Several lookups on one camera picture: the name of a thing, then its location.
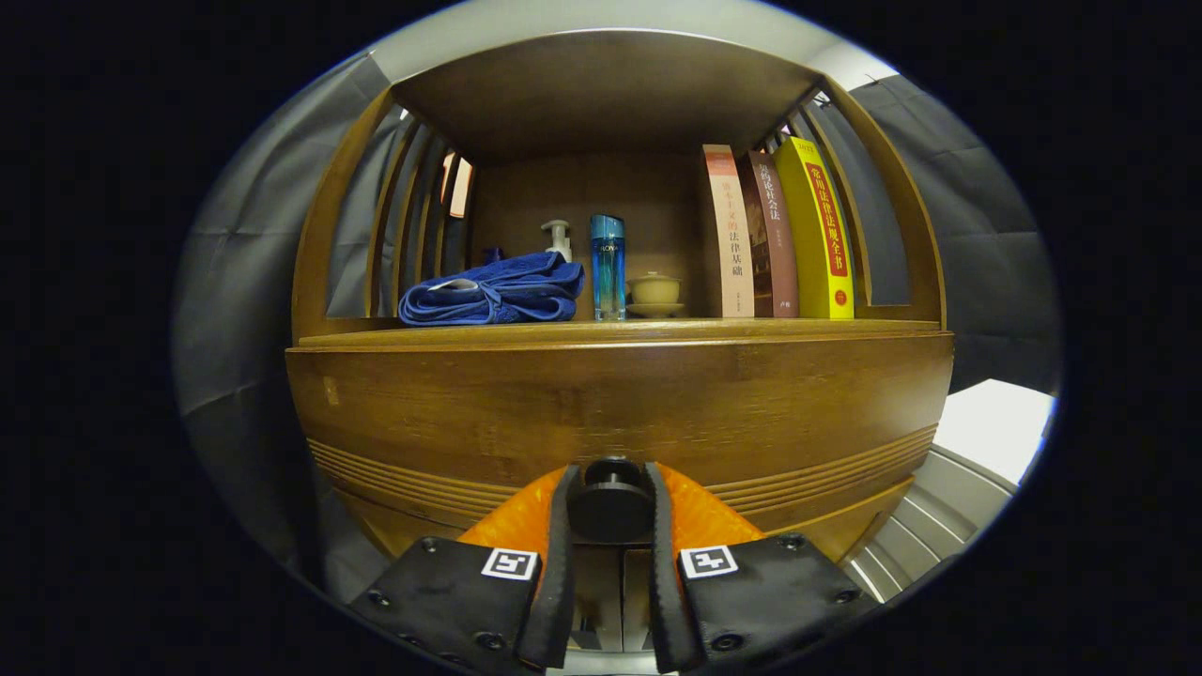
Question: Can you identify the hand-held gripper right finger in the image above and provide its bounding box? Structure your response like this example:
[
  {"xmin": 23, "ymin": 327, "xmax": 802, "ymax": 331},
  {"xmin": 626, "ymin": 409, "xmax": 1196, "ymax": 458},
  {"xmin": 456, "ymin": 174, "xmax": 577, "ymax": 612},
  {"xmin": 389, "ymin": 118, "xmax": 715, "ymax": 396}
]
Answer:
[{"xmin": 641, "ymin": 460, "xmax": 882, "ymax": 675}]

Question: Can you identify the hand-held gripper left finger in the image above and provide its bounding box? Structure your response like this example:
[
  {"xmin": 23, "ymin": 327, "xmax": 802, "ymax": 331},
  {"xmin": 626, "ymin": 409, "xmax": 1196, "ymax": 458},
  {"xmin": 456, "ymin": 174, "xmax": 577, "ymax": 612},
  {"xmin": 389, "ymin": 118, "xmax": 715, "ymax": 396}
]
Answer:
[{"xmin": 349, "ymin": 463, "xmax": 583, "ymax": 676}]

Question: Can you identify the wooden drawer with black knob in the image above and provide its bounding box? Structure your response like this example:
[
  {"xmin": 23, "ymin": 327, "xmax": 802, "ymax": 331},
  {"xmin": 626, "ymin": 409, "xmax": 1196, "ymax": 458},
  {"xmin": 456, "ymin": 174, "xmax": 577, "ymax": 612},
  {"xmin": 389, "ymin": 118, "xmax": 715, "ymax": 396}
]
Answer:
[{"xmin": 285, "ymin": 330, "xmax": 956, "ymax": 564}]

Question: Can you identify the wooden countertop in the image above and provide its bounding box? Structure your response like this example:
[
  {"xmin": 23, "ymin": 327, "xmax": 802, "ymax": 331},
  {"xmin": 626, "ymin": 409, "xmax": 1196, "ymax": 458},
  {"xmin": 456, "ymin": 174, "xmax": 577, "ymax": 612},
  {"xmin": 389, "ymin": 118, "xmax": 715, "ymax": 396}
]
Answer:
[{"xmin": 293, "ymin": 316, "xmax": 945, "ymax": 350}]

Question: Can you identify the wooden cabinet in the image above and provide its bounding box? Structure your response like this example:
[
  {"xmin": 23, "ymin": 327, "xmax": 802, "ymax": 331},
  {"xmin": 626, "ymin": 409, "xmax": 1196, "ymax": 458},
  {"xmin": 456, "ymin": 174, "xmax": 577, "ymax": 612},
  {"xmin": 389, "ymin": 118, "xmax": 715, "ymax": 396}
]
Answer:
[{"xmin": 285, "ymin": 28, "xmax": 956, "ymax": 653}]

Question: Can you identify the blue folded towel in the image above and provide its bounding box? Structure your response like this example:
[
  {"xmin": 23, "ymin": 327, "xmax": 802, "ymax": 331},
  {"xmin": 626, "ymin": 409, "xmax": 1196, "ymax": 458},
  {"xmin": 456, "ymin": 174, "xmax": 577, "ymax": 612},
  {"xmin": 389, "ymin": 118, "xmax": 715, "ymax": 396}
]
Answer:
[{"xmin": 398, "ymin": 251, "xmax": 585, "ymax": 327}]

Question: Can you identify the yellow lidded tea cup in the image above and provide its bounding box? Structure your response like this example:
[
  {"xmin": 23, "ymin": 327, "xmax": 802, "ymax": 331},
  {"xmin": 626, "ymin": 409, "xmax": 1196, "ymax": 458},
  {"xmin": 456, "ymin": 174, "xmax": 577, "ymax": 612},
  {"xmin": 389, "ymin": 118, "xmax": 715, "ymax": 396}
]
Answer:
[{"xmin": 626, "ymin": 271, "xmax": 686, "ymax": 319}]

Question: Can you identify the blue glass tumbler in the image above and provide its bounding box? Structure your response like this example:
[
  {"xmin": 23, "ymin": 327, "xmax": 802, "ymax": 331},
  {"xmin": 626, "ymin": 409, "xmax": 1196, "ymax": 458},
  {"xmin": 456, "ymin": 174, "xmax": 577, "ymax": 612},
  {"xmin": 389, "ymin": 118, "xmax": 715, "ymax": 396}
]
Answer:
[{"xmin": 590, "ymin": 213, "xmax": 627, "ymax": 322}]

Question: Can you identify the beige book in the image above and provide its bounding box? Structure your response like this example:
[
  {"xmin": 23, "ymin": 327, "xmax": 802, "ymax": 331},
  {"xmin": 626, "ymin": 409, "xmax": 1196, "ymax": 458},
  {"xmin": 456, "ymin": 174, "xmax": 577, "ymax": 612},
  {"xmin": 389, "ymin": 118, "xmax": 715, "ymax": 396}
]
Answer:
[{"xmin": 701, "ymin": 144, "xmax": 756, "ymax": 319}]

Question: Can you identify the brown book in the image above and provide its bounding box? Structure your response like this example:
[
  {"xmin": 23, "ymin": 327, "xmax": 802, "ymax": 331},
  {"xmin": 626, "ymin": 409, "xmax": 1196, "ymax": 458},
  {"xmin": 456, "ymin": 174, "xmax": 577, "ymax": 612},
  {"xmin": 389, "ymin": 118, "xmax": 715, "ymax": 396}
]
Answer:
[{"xmin": 737, "ymin": 150, "xmax": 801, "ymax": 319}]

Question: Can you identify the white table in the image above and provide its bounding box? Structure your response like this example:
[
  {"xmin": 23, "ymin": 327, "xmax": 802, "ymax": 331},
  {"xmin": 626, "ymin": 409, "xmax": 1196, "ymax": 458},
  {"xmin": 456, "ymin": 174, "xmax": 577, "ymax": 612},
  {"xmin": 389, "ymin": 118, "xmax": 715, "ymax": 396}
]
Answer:
[{"xmin": 845, "ymin": 378, "xmax": 1057, "ymax": 602}]

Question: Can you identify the yellow book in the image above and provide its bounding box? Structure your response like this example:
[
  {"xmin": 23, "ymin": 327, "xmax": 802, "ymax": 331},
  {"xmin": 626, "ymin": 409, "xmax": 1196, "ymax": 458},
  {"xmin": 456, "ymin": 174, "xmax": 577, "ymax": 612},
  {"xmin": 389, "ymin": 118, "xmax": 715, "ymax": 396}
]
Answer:
[{"xmin": 772, "ymin": 136, "xmax": 856, "ymax": 321}]

